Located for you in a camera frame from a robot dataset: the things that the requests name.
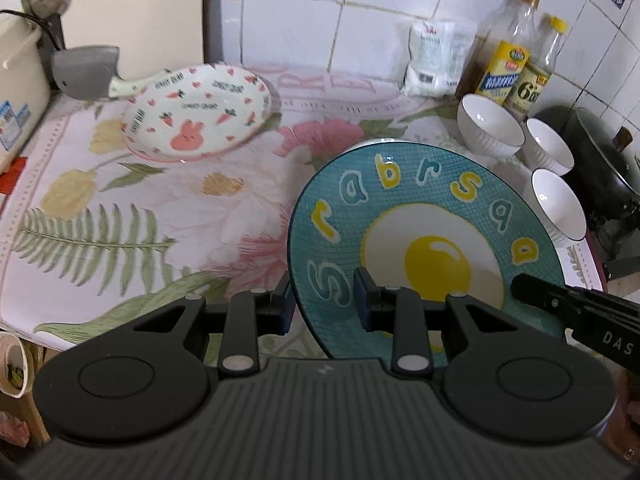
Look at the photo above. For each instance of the yellow cap vinegar bottle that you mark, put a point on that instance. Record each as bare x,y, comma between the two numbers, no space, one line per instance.
537,75

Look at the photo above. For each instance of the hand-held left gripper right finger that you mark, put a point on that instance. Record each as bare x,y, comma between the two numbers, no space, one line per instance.
363,300

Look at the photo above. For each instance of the white salt bag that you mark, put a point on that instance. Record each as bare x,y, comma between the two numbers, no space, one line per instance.
437,60

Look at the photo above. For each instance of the teal fried egg plate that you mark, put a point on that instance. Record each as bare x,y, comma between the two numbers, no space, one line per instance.
425,195

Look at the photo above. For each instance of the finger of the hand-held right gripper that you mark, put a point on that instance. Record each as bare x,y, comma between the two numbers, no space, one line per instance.
542,297

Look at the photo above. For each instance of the cream rice cooker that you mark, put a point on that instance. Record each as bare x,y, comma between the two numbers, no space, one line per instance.
20,85

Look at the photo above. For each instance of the brown cap cooking wine bottle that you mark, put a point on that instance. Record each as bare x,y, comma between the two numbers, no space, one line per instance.
502,60

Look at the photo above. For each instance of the white container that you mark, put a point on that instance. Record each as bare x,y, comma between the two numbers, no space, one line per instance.
12,365

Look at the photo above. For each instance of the cream cutting board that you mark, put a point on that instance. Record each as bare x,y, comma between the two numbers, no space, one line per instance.
135,10

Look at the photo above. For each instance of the black cooking pot with lid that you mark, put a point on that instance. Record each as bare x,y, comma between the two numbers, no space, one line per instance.
595,160

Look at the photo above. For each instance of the floral tablecloth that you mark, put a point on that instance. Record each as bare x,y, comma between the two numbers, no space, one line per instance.
210,200

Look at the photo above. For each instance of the white rabbit carrot plate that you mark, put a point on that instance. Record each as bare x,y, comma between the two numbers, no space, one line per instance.
200,110

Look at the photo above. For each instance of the white ceramic dish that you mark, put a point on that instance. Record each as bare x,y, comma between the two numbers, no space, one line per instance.
362,144

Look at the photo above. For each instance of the white ribbed bowl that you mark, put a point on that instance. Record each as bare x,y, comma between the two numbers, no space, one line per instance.
557,205
492,122
547,147

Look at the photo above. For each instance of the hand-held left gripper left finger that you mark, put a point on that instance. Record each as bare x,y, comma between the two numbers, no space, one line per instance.
286,307

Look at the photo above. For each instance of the gas stove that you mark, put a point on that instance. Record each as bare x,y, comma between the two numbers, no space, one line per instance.
620,255

